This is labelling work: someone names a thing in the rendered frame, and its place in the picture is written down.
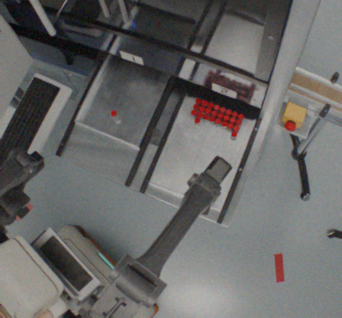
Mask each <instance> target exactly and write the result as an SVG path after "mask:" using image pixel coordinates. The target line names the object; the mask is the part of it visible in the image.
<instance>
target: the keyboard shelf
mask: <svg viewBox="0 0 342 318"><path fill-rule="evenodd" d="M34 76H35V77H37V78H38V79H41V80H43V81H44V82H45V81H46V82H48V83H51V84H52V85H54V86H57V87H59V88H60V91H59V93H58V94H57V96H56V98H55V99H54V101H53V104H52V105H51V107H50V109H49V110H48V113H47V115H46V118H45V119H44V121H43V123H42V125H41V126H40V128H39V130H38V132H37V133H36V135H35V138H34V141H33V142H32V144H31V146H30V147H29V149H28V154H32V153H33V152H35V151H36V152H38V153H39V154H41V152H42V150H43V148H44V145H45V144H46V143H47V139H48V138H49V137H50V134H51V132H52V131H53V127H54V126H55V124H56V122H57V119H58V118H59V117H60V114H61V113H62V111H63V109H64V108H65V106H66V104H67V102H68V100H69V98H70V96H71V95H72V93H73V88H71V87H69V86H67V85H65V84H62V83H59V82H57V81H55V80H53V79H51V78H50V77H45V76H44V75H42V74H40V73H35V74H34ZM34 76H33V78H34ZM33 78H32V79H33ZM16 109H17V108H16ZM16 109H14V108H12V107H11V106H8V108H7V109H6V111H5V113H4V115H3V117H2V120H1V121H0V140H1V137H2V136H3V134H4V132H5V129H6V128H7V126H8V124H9V122H10V120H11V117H12V116H13V114H14V113H15V111H16Z"/></svg>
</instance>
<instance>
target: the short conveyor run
mask: <svg viewBox="0 0 342 318"><path fill-rule="evenodd" d="M339 76H340V74H339V73H338V72H335V73H334V74H333V76H332V77H331V80H330V81H329V80H326V79H325V78H323V77H320V76H318V75H315V74H313V73H310V72H309V71H307V70H303V69H301V68H298V67H296V70H295V72H294V74H293V76H292V81H291V83H290V84H289V87H288V89H287V93H286V95H288V96H291V97H292V98H293V99H297V100H300V101H302V102H306V103H308V109H310V110H311V111H312V112H314V113H315V114H314V116H316V117H319V118H321V119H324V120H326V121H329V122H331V123H334V124H335V125H336V126H339V127H341V128H342V86H341V85H339V84H336V82H337V79H338V78H339ZM336 97H337V98H336Z"/></svg>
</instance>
